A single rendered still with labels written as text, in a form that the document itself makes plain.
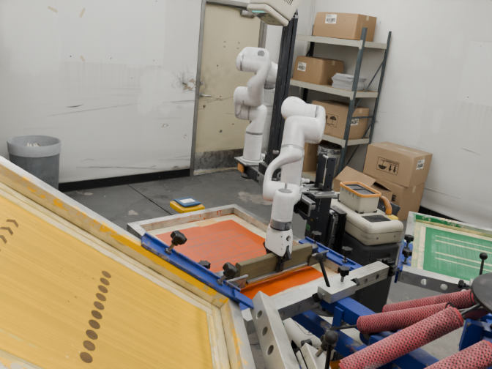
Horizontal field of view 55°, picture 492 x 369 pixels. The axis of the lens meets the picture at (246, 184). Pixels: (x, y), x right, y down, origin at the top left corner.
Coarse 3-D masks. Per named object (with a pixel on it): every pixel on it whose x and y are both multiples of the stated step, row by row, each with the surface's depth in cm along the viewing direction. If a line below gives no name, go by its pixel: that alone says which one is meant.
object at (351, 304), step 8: (328, 304) 151; (336, 304) 148; (344, 304) 147; (352, 304) 148; (360, 304) 148; (344, 312) 146; (352, 312) 144; (360, 312) 144; (368, 312) 144; (344, 320) 147; (352, 320) 144
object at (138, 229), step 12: (168, 216) 212; (180, 216) 214; (192, 216) 217; (204, 216) 221; (216, 216) 226; (240, 216) 228; (252, 216) 223; (132, 228) 197; (144, 228) 202; (156, 228) 206; (264, 228) 215; (324, 264) 189; (336, 264) 184; (300, 288) 163
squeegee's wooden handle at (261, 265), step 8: (296, 248) 177; (304, 248) 179; (312, 248) 182; (264, 256) 168; (272, 256) 169; (296, 256) 178; (304, 256) 181; (240, 264) 161; (248, 264) 162; (256, 264) 165; (264, 264) 168; (272, 264) 170; (288, 264) 176; (240, 272) 161; (248, 272) 164; (256, 272) 166; (264, 272) 169
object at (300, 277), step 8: (216, 224) 218; (224, 224) 219; (232, 224) 220; (208, 232) 209; (248, 232) 213; (256, 240) 206; (264, 240) 207; (288, 272) 181; (296, 272) 182; (304, 272) 182; (312, 272) 183; (320, 272) 184; (280, 280) 174; (288, 280) 175; (296, 280) 176; (304, 280) 176
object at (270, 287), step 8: (168, 232) 204; (184, 232) 206; (192, 232) 207; (200, 232) 208; (168, 240) 197; (176, 248) 190; (184, 248) 191; (192, 256) 185; (264, 280) 173; (272, 280) 174; (240, 288) 166; (248, 288) 167; (256, 288) 167; (264, 288) 168; (272, 288) 168; (280, 288) 169; (248, 296) 162
